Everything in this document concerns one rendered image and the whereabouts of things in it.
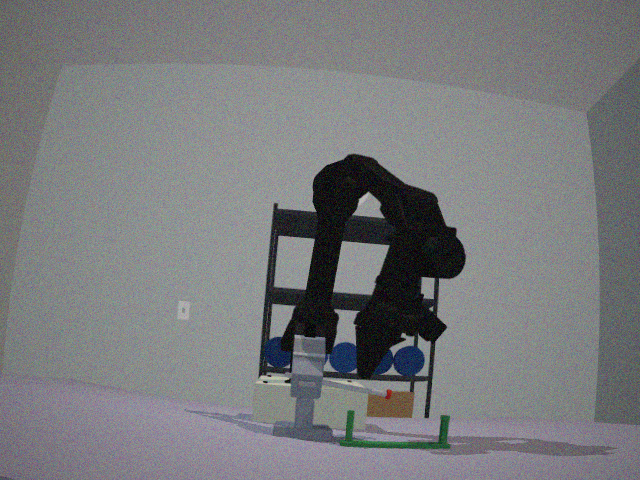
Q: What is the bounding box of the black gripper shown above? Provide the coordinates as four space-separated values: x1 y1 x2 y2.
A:
353 268 420 380

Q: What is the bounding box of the green u-shaped bracket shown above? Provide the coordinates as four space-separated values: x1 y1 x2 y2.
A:
340 410 451 449

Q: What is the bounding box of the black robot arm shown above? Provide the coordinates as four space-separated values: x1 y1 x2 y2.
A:
281 154 466 373

